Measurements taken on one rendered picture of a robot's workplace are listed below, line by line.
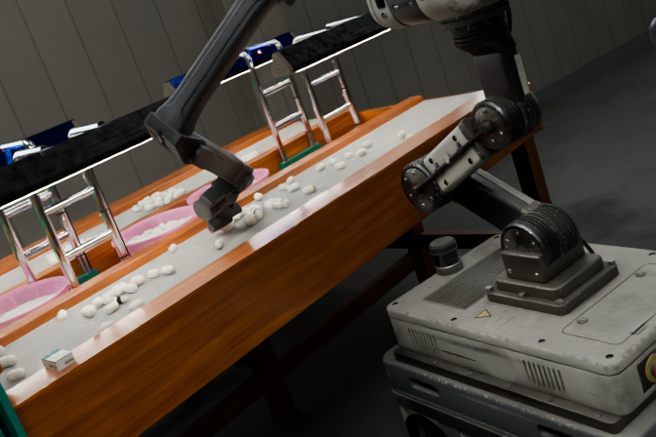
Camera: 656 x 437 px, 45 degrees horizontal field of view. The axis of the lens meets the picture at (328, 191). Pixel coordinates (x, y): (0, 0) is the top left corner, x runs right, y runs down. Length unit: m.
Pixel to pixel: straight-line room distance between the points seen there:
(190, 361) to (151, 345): 0.10
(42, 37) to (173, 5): 0.65
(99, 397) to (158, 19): 2.63
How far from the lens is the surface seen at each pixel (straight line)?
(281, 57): 2.24
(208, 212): 1.85
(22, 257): 2.23
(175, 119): 1.41
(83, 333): 1.76
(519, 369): 1.68
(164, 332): 1.60
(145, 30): 3.89
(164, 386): 1.61
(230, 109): 4.03
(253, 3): 1.39
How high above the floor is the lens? 1.26
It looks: 15 degrees down
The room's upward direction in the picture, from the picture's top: 19 degrees counter-clockwise
